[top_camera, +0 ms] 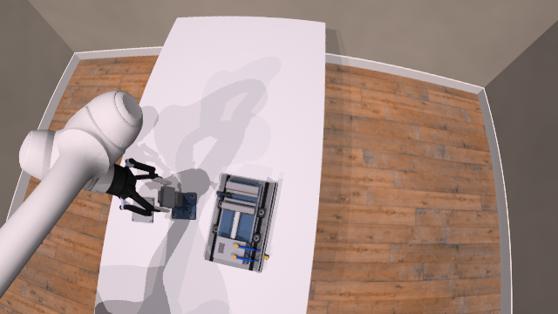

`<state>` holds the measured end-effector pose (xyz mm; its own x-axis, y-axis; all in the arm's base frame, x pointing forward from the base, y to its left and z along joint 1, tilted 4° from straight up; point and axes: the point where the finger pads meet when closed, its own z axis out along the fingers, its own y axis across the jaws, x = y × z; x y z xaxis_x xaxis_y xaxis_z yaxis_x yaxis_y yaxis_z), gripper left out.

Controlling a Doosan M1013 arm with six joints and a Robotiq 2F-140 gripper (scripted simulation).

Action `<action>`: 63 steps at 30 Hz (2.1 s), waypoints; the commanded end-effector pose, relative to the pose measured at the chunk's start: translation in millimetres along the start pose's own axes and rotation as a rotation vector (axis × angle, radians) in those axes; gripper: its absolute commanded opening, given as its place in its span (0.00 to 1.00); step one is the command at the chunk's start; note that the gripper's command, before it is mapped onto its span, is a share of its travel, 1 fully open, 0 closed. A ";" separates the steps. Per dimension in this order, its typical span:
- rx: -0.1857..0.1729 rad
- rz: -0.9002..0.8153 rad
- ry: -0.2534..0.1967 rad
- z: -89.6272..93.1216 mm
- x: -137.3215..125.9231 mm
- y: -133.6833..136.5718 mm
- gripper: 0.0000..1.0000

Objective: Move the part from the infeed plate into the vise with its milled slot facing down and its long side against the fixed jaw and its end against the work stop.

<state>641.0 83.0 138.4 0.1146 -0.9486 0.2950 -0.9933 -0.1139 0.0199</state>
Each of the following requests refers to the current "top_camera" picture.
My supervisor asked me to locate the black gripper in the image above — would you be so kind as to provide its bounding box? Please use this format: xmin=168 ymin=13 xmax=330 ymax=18
xmin=106 ymin=158 xmax=172 ymax=216

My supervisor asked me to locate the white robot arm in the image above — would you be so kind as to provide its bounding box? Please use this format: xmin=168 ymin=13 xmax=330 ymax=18
xmin=0 ymin=90 xmax=143 ymax=298

